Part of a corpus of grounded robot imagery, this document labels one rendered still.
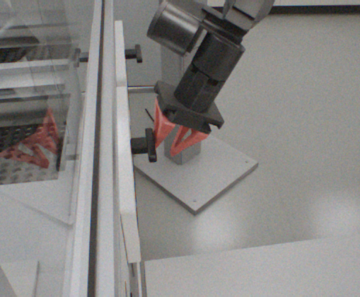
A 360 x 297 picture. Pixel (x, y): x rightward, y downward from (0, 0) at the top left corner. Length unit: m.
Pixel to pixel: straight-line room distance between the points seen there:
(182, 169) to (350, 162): 0.86
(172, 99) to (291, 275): 0.31
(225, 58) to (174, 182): 1.28
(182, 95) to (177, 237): 1.10
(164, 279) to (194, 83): 0.29
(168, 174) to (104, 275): 1.48
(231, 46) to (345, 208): 1.41
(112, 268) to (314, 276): 0.37
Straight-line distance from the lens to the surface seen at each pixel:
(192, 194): 1.69
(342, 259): 0.65
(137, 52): 0.82
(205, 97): 0.52
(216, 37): 0.50
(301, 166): 1.97
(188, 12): 0.52
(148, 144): 0.55
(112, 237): 0.34
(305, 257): 0.63
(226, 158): 1.87
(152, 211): 1.67
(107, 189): 0.38
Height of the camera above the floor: 1.26
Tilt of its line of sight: 39 degrees down
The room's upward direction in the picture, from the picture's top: straight up
